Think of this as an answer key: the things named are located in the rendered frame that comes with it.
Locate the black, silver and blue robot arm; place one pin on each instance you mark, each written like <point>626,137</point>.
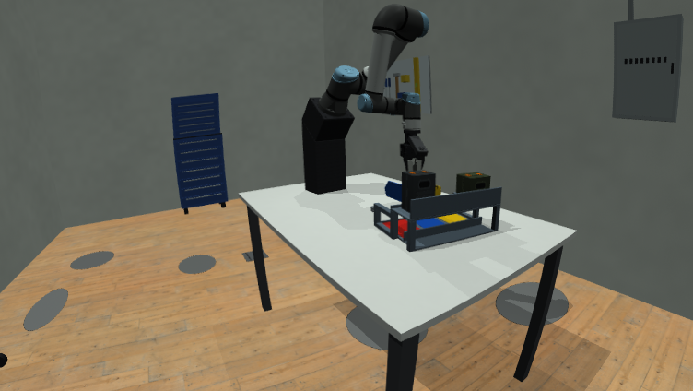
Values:
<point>348,80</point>

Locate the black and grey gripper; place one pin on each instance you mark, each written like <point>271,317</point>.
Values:
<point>410,154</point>

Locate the blue bin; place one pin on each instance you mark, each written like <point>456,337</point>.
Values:
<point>394,190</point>

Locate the black case with orange latches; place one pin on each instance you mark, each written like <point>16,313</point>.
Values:
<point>418,185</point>
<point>472,181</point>

